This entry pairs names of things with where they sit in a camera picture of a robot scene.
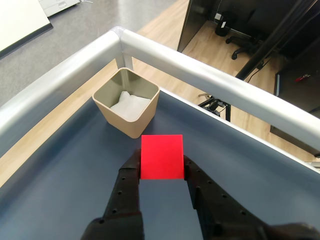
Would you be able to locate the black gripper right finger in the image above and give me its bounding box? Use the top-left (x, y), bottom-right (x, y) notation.
top-left (183, 154), bottom-right (273, 240)

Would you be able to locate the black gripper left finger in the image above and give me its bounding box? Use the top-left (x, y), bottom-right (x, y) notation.
top-left (81, 148), bottom-right (146, 240)

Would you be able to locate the red cube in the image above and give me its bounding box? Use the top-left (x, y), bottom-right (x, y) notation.
top-left (139, 134), bottom-right (186, 181)

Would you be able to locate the beige square box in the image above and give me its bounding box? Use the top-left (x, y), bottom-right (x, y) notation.
top-left (92, 66), bottom-right (161, 140)

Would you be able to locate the white cloth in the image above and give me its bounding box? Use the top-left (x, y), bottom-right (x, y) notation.
top-left (109, 90), bottom-right (151, 123)

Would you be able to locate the black side cabinet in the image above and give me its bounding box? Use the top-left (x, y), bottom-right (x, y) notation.
top-left (274, 57), bottom-right (320, 113)

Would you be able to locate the small red tool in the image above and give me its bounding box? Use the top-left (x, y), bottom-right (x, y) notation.
top-left (294, 73), bottom-right (311, 83)

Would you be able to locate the black tripod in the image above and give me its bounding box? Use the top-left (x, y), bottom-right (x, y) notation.
top-left (197, 0), bottom-right (320, 123)

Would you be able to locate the black office chair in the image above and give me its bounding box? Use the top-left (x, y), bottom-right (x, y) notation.
top-left (226, 0), bottom-right (276, 61)

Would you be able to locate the black desk partition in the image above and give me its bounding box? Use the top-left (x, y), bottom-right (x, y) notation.
top-left (177, 0), bottom-right (221, 52)

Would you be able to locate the black waste bin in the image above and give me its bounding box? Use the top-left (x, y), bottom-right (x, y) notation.
top-left (214, 11), bottom-right (238, 37)

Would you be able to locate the silver table rail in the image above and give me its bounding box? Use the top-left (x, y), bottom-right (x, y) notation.
top-left (0, 25), bottom-right (320, 161)

